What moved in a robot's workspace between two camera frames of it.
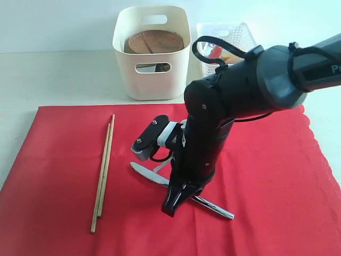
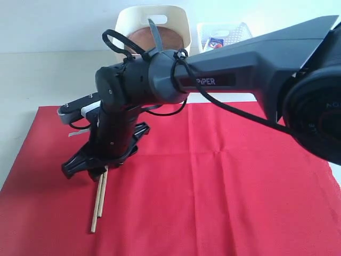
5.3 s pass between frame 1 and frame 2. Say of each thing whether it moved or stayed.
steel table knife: moved
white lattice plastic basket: stayed
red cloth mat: stayed
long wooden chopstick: stayed
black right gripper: moved
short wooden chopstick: stayed
